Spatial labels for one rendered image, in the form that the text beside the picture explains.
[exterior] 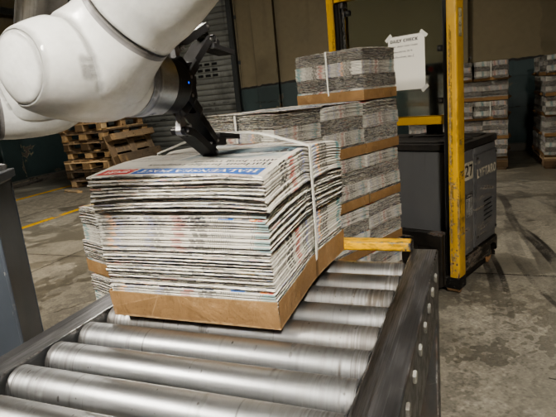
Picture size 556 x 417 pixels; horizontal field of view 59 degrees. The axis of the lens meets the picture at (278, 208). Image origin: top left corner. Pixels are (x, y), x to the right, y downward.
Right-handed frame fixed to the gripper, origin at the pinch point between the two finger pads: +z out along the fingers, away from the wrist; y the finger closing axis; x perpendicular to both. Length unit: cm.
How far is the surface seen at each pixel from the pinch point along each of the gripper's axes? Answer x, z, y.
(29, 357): -17.7, -29.6, 36.1
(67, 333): -17.8, -22.5, 35.4
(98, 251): -73, 45, 40
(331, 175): 14.2, 12.5, 15.3
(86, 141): -519, 520, -6
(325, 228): 13.8, 8.8, 24.6
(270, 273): 13.8, -16.7, 26.0
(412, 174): 4, 213, 31
